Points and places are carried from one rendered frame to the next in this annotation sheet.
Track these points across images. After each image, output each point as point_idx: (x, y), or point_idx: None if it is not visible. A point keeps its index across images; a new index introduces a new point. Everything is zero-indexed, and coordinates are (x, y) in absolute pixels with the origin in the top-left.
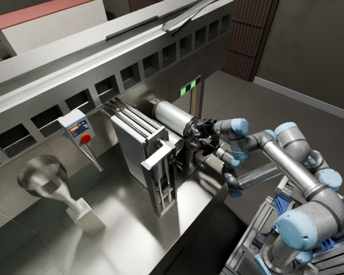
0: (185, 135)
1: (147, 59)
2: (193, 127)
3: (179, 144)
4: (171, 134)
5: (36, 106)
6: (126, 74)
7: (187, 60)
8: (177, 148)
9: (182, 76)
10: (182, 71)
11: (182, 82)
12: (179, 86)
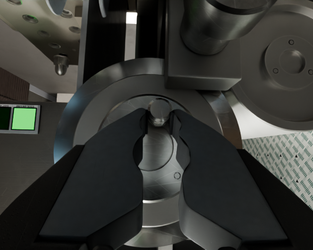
0: (221, 130)
1: (122, 249)
2: (151, 175)
3: (269, 72)
4: (244, 134)
5: None
6: (185, 241)
7: None
8: (290, 46)
9: (22, 175)
10: (17, 192)
11: (21, 153)
12: (35, 144)
